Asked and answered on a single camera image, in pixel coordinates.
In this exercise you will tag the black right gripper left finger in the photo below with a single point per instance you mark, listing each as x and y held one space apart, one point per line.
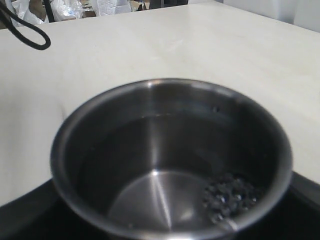
37 215

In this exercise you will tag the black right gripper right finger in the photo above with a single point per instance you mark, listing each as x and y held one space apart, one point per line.
298 214

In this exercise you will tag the stainless steel cup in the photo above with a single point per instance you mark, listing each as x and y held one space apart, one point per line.
171 159

